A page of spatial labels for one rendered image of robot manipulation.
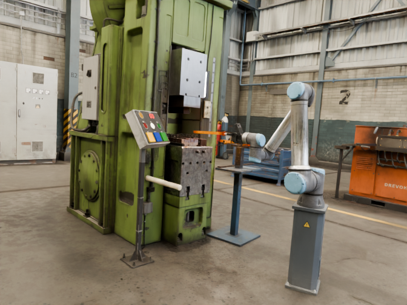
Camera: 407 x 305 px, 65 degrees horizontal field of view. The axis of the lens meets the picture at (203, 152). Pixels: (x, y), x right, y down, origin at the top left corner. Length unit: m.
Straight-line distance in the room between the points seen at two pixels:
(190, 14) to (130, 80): 0.82
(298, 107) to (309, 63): 9.00
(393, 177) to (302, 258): 3.43
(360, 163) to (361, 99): 4.60
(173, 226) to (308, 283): 1.24
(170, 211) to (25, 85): 5.37
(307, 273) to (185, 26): 2.29
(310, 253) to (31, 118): 6.50
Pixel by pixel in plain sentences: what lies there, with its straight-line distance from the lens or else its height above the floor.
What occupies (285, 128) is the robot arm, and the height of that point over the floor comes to 1.13.
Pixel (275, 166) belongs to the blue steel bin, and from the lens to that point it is 6.45.
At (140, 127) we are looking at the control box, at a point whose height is 1.07.
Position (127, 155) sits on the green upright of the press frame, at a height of 0.78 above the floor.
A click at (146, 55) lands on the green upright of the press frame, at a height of 1.67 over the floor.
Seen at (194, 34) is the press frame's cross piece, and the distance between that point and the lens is 3.20.
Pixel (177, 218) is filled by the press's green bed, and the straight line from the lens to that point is 2.94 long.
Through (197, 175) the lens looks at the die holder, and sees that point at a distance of 2.95.
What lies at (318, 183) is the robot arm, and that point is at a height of 0.78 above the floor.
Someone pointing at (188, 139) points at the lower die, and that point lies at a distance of 2.90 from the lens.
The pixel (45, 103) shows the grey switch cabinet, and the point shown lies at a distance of 7.80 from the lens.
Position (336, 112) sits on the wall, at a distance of 10.39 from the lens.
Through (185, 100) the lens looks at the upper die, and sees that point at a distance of 2.86.
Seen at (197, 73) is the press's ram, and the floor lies 1.58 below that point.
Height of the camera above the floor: 1.14
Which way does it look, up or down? 5 degrees down
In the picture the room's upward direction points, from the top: 4 degrees clockwise
